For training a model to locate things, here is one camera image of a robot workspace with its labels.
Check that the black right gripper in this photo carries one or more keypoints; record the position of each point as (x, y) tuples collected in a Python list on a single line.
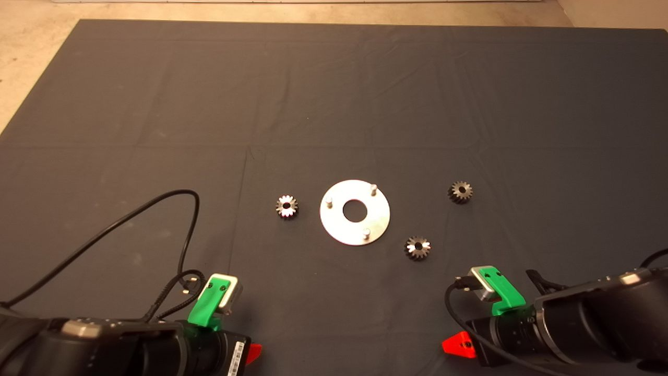
[(506, 337)]

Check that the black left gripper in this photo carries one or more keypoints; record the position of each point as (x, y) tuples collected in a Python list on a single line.
[(214, 352)]

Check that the dark steel planetary gear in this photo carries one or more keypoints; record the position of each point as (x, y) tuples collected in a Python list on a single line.
[(456, 197), (412, 252)]

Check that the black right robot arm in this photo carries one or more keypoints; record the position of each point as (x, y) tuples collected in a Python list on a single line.
[(600, 318)]

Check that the shiny steel planetary gear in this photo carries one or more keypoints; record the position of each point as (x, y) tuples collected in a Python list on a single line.
[(282, 211)]

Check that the round metal carrier plate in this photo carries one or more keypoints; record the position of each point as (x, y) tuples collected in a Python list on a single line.
[(334, 224)]

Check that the dark grey table cloth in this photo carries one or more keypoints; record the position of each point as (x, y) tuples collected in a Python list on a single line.
[(334, 104)]

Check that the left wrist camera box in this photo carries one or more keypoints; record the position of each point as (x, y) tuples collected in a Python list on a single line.
[(233, 295)]

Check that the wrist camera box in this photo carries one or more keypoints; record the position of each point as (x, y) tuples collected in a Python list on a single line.
[(482, 284), (233, 295)]

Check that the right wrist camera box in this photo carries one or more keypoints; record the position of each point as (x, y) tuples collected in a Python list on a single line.
[(482, 284)]

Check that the green left camera mount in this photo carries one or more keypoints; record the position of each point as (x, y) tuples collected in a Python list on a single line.
[(203, 308)]

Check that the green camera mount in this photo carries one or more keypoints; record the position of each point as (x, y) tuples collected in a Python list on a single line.
[(203, 308), (506, 295)]

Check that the green right camera mount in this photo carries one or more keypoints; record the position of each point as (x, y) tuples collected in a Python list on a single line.
[(506, 295)]

